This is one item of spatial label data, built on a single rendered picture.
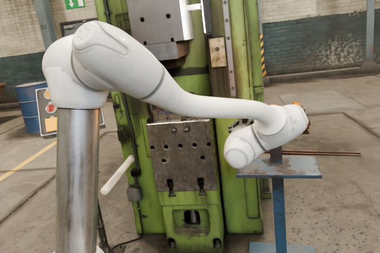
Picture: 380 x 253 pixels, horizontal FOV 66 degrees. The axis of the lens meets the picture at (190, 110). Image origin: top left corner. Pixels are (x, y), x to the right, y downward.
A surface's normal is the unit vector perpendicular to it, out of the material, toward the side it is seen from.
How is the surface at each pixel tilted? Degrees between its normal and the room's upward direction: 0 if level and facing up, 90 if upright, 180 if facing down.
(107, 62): 108
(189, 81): 90
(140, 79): 114
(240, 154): 85
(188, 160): 90
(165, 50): 90
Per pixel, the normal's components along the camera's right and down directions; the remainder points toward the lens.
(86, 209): 0.73, 0.07
